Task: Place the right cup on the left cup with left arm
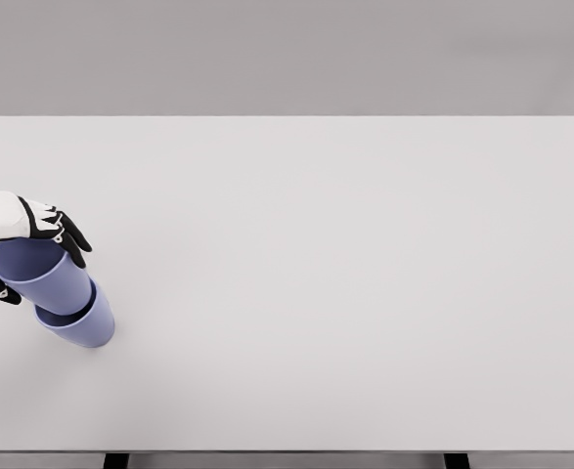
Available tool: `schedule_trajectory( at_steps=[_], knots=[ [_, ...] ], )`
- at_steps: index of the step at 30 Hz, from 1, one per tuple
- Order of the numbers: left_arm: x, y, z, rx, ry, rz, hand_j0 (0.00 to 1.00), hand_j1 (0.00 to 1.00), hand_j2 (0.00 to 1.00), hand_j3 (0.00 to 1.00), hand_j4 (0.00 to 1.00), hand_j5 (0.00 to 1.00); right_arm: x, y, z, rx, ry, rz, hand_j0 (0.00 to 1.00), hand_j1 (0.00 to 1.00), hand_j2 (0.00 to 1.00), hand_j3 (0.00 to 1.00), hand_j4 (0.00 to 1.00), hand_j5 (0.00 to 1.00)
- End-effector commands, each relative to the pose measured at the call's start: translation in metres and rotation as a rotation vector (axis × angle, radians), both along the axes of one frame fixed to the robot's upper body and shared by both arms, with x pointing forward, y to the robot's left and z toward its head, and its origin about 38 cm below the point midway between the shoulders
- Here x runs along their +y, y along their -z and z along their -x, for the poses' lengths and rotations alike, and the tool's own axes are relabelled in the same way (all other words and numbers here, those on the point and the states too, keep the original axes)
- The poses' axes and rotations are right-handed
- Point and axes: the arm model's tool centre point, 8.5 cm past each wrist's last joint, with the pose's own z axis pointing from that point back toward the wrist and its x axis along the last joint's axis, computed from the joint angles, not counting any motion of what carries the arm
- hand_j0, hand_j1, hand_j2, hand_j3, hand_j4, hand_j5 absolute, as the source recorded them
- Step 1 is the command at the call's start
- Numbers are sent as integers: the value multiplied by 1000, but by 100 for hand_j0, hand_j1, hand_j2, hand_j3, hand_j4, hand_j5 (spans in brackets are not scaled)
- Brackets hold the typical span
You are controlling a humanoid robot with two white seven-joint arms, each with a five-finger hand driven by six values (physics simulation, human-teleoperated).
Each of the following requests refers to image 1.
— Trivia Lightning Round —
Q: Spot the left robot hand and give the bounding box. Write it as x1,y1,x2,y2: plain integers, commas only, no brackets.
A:
0,190,94,307

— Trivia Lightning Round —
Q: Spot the blue cup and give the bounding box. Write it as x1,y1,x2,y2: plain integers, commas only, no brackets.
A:
33,278,116,350
0,237,94,314

